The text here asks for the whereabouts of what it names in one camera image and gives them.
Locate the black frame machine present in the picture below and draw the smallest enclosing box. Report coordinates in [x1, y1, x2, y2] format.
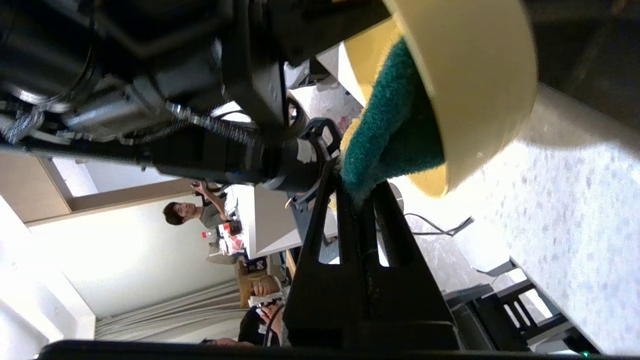
[445, 280, 596, 353]

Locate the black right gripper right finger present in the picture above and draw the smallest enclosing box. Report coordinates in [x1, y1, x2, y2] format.
[361, 179, 461, 349]

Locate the white table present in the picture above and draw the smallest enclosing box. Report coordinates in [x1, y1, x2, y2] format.
[227, 185, 341, 261]

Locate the light wood wall beam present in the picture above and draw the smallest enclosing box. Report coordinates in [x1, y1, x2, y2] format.
[25, 177, 198, 228]

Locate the person in olive shirt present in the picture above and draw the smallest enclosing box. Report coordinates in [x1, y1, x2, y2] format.
[163, 181, 230, 229]

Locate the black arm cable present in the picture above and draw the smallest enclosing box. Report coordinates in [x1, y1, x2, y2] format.
[0, 100, 261, 148]

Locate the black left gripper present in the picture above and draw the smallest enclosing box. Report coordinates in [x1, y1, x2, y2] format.
[95, 0, 391, 141]

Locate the yellow plastic bowl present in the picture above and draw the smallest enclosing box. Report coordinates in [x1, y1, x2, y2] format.
[342, 0, 538, 198]

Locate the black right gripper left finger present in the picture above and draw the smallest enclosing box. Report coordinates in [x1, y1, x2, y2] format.
[282, 160, 373, 349]

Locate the grey curtain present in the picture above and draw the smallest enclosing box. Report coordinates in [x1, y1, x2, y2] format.
[95, 279, 251, 343]

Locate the seated person in black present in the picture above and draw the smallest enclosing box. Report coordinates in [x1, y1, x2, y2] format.
[200, 275, 290, 347]

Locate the green and yellow sponge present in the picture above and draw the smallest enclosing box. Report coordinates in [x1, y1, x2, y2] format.
[340, 37, 446, 206]

